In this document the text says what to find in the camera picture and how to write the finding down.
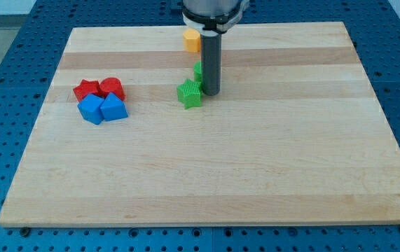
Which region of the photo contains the green star block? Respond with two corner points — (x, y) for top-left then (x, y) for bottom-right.
(177, 78), (202, 109)

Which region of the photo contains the green round block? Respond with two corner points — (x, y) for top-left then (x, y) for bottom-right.
(193, 61), (202, 82)

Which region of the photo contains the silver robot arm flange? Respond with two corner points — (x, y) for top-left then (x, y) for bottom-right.
(182, 0), (249, 36)

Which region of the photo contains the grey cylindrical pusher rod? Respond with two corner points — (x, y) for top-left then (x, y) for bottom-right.
(200, 35), (221, 96)

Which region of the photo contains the blue triangular block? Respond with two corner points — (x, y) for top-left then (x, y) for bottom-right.
(100, 93), (128, 121)

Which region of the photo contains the yellow hexagon block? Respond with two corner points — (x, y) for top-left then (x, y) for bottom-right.
(182, 28), (200, 53)

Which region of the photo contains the red cylinder block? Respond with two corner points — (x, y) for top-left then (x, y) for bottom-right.
(99, 77), (126, 101)

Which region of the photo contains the wooden board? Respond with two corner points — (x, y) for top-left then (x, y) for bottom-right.
(0, 22), (400, 228)

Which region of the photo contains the blue cube block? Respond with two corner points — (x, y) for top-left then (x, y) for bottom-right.
(77, 94), (104, 125)

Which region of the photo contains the red star block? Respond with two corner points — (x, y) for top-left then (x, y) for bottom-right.
(73, 79), (102, 102)

